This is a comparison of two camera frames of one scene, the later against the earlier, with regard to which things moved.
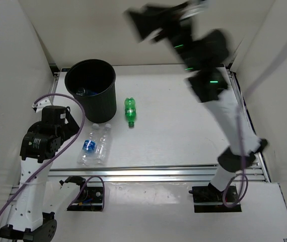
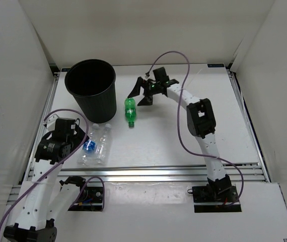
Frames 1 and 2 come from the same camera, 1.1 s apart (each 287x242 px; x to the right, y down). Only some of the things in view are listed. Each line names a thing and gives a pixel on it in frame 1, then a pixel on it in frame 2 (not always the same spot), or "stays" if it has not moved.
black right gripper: [146, 22] -> [147, 100]
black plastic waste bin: [93, 82] stays
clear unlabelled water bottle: [104, 146] stays
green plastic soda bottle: [130, 112] stays
